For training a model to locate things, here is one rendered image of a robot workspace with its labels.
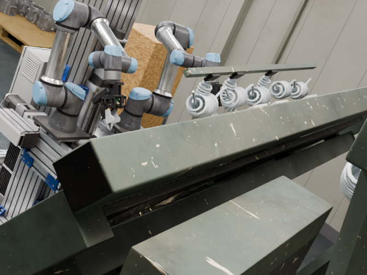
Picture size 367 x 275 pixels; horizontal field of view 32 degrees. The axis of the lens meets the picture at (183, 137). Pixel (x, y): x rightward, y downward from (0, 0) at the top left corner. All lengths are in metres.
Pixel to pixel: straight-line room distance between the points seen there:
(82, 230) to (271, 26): 5.64
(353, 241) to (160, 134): 0.47
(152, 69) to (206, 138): 3.75
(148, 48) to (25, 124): 1.83
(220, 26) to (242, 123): 5.27
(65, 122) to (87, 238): 2.22
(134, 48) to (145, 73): 0.23
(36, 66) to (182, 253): 2.68
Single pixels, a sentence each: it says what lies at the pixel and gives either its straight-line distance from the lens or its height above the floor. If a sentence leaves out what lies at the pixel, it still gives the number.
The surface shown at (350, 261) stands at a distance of 0.91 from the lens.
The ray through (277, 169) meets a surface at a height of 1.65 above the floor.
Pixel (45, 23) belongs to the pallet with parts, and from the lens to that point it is 8.35.
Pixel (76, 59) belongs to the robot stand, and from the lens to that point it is 3.49.
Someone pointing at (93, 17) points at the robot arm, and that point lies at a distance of 3.17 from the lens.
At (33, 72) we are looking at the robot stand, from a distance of 3.69.
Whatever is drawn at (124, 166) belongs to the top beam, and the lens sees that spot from 1.09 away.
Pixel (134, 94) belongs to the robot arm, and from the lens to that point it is 3.61.
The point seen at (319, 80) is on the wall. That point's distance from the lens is 6.31.
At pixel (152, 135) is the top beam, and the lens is 1.19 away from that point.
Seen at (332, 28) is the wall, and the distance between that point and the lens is 6.30.
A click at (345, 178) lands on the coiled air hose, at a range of 1.04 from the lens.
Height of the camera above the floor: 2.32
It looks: 19 degrees down
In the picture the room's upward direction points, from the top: 24 degrees clockwise
